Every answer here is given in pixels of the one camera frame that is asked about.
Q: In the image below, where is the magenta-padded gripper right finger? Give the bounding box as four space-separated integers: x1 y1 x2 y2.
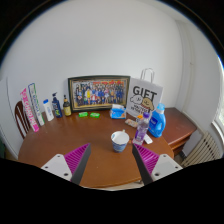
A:
131 143 184 186

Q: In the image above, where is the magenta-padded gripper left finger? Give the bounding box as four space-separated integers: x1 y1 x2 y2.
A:
40 143 92 186

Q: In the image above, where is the clear purple-capped water bottle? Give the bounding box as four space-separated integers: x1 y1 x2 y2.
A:
132 111 152 146

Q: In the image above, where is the white remote control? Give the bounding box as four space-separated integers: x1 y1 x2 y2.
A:
143 133 154 145

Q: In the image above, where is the round red coaster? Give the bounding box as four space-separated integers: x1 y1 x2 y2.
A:
131 138 148 147

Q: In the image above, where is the white radiator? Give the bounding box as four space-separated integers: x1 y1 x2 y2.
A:
180 130 224 168

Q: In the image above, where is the wooden side cabinet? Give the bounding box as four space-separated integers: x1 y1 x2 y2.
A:
162 107 198 156

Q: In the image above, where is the blue detergent bottle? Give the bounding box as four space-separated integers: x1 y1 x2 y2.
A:
147 102 167 139

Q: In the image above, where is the white mug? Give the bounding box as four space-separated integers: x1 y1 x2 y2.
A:
110 129 131 154

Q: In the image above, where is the white blue-capped lotion bottle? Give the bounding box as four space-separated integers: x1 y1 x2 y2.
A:
42 98 55 122

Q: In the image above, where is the small beige snack packet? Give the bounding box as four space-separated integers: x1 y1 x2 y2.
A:
124 118 138 129

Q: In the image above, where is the dark blue pump bottle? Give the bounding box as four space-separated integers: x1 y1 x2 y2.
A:
51 92 64 119

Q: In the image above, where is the dark amber pump bottle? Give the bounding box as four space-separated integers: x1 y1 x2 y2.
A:
62 94 73 117

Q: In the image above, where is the long pink box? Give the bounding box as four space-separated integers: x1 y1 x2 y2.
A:
19 87 40 133

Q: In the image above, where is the long green white box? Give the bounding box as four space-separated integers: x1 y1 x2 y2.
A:
27 82 46 127

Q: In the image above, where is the blue tissue pack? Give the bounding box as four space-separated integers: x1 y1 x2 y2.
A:
109 103 128 120

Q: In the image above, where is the white paper gift bag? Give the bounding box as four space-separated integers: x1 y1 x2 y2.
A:
125 67 164 119

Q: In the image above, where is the framed group photo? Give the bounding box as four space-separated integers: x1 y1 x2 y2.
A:
67 75 132 112

